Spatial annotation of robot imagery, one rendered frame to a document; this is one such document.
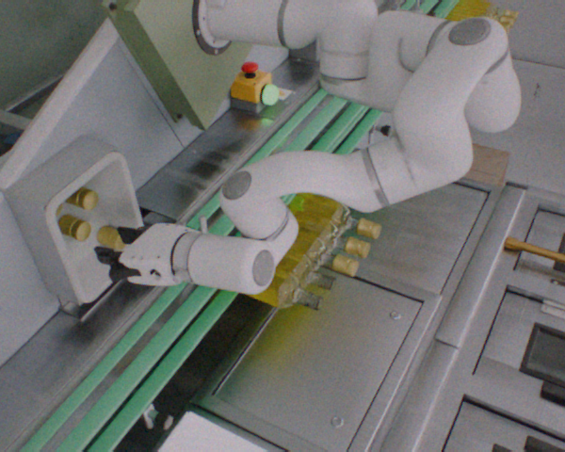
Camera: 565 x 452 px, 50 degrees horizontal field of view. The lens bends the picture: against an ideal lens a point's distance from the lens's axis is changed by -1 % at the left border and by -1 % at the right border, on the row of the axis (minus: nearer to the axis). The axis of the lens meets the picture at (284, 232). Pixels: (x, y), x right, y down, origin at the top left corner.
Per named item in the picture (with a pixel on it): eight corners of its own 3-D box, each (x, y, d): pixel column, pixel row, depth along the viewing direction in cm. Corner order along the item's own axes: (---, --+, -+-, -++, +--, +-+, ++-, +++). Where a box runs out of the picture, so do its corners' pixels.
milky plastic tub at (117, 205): (48, 292, 107) (86, 310, 103) (3, 192, 91) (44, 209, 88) (114, 232, 118) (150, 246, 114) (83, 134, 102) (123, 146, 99)
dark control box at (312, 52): (288, 56, 159) (316, 62, 155) (286, 26, 153) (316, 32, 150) (302, 43, 164) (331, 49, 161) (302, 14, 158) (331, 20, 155)
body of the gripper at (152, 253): (183, 299, 88) (128, 288, 94) (222, 257, 95) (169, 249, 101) (164, 258, 84) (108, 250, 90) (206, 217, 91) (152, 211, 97)
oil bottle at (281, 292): (200, 278, 127) (291, 314, 119) (196, 258, 123) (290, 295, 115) (216, 260, 130) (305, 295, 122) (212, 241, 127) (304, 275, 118)
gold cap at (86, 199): (60, 190, 100) (80, 198, 98) (76, 179, 102) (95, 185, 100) (67, 207, 102) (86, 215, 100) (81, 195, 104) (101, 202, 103)
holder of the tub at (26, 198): (56, 311, 110) (88, 326, 107) (3, 191, 92) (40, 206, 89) (118, 251, 121) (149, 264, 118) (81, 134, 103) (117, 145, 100)
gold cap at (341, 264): (331, 273, 125) (351, 281, 123) (331, 261, 123) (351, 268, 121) (339, 262, 127) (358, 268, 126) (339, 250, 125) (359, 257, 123)
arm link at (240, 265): (284, 184, 85) (311, 222, 92) (224, 180, 90) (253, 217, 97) (242, 279, 78) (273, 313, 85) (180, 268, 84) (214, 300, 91)
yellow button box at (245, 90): (230, 106, 141) (257, 114, 139) (226, 77, 136) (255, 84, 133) (246, 92, 146) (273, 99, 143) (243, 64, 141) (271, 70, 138)
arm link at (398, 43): (465, 15, 92) (451, 117, 100) (348, -7, 107) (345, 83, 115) (427, 25, 86) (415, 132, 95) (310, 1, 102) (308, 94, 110)
